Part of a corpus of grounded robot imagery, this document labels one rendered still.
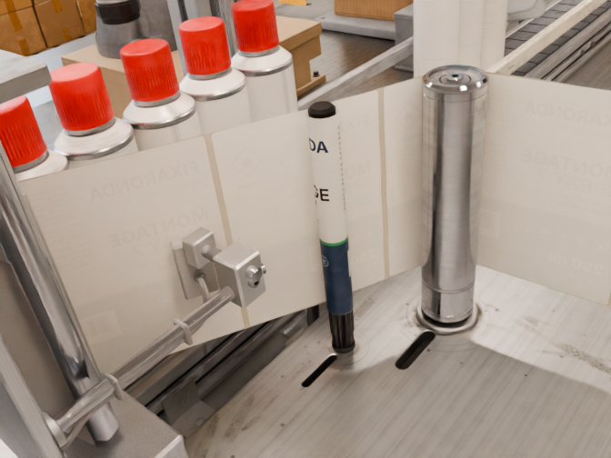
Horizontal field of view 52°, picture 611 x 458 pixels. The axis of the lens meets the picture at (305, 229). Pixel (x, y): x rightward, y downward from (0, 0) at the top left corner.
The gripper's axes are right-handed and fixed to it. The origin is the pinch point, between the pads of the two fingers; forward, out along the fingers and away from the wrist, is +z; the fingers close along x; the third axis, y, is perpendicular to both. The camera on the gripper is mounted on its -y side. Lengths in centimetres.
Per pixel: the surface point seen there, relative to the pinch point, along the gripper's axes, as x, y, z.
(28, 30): 110, -323, 13
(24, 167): -62, 2, 22
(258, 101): -43.4, 2.1, 15.6
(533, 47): 3.3, 4.7, 1.1
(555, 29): 9.6, 4.7, -2.8
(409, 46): -15.0, -2.7, 5.8
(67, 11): 132, -325, -4
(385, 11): 21.7, -31.4, -4.7
